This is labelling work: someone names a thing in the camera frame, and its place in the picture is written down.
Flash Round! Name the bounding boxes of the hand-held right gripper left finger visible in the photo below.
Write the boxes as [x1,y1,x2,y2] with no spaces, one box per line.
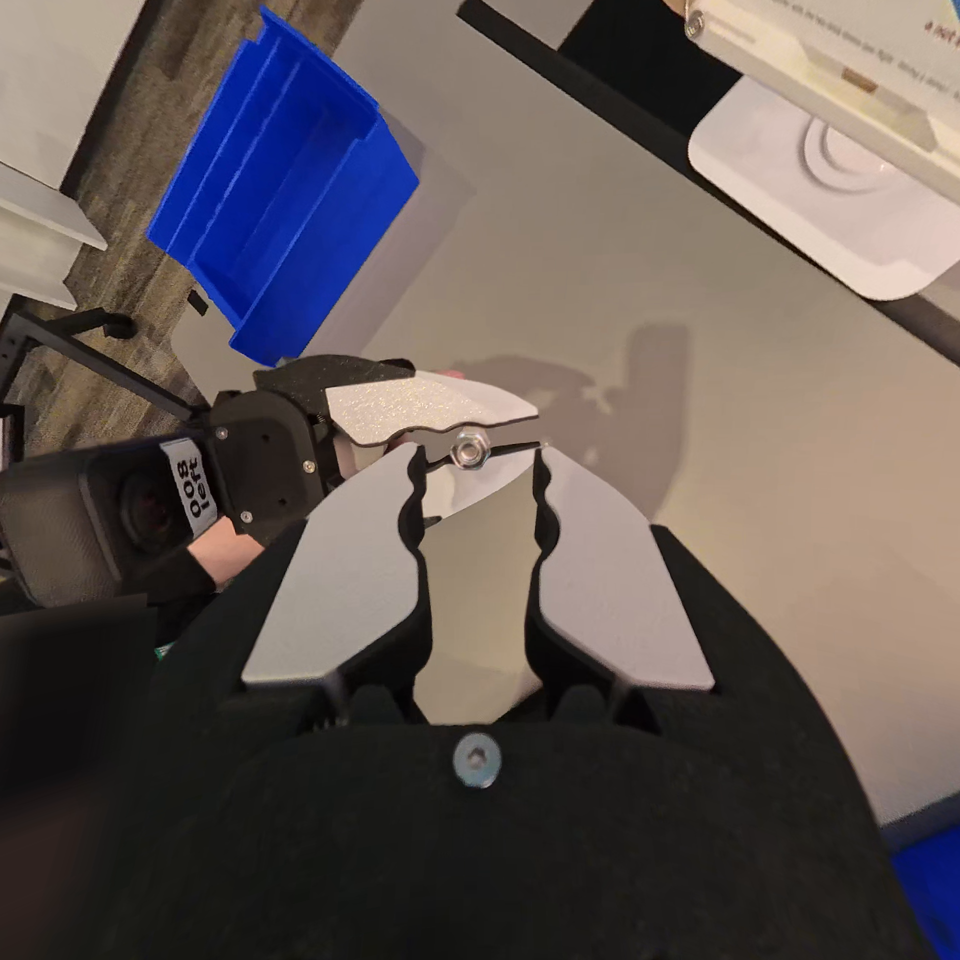
[240,442,436,725]

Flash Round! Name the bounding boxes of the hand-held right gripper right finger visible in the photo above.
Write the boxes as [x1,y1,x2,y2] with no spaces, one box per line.
[525,447,717,721]

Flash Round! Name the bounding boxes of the white stand base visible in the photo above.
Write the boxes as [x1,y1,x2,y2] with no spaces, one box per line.
[687,75,960,303]

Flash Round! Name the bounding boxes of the blue divided plastic bin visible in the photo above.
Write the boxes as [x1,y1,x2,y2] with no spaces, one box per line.
[881,819,960,960]

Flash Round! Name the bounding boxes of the wooden document stand board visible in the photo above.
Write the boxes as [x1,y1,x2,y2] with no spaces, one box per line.
[663,0,960,153]

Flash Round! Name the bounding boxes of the black desk leg frame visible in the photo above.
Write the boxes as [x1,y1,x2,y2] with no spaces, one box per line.
[0,306,215,451]

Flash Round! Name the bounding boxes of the silver hex bolt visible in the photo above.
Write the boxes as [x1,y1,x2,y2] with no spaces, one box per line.
[448,426,490,471]

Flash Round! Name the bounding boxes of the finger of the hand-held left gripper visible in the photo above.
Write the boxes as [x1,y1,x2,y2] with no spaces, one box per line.
[330,442,538,520]
[324,373,541,450]

